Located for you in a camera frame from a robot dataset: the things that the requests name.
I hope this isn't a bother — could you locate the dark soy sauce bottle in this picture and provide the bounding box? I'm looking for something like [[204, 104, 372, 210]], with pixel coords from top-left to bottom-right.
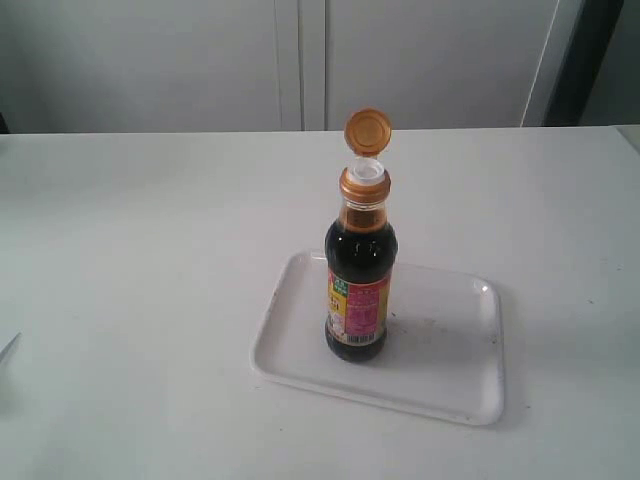
[[324, 108, 398, 363]]

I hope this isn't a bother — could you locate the white plastic tray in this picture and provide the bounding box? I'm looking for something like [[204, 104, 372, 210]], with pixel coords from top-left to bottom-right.
[[251, 250, 504, 426]]

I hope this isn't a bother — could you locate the white cabinet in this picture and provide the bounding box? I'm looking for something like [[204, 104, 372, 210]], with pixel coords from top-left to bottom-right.
[[1, 1, 581, 133]]

